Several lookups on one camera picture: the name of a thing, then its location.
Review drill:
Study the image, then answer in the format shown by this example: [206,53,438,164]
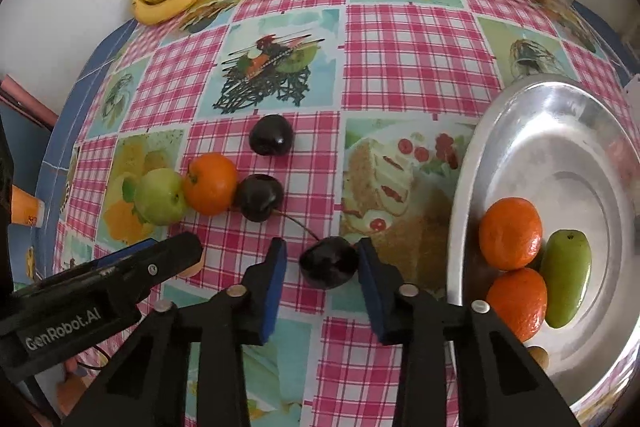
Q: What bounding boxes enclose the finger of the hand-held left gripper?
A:
[92,232,204,295]

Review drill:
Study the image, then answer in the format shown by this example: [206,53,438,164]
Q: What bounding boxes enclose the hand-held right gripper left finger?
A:
[62,237,289,427]

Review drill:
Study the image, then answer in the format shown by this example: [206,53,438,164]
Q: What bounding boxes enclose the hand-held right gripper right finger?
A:
[356,237,583,427]

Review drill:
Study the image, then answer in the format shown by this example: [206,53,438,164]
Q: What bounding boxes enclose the dark cherry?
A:
[248,114,295,156]
[234,174,285,223]
[299,236,360,291]

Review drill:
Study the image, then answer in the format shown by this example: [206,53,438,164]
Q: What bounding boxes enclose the green apple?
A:
[134,168,189,226]

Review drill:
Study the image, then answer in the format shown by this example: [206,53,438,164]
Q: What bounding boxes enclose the orange mandarin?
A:
[485,268,548,343]
[181,152,240,216]
[478,197,544,271]

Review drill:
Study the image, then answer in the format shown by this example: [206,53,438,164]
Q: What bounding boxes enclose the green mango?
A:
[542,229,592,329]

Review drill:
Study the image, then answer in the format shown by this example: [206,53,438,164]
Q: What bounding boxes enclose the round steel bowl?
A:
[446,74,640,418]

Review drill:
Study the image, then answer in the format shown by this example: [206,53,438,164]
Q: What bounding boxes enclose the orange paper cup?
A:
[10,184,46,228]

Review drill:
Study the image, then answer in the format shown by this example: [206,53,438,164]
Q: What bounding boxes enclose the pink bars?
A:
[0,74,60,132]

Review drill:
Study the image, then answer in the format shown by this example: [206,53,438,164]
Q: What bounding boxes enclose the pink checked fruit-print tablecloth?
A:
[55,0,626,427]

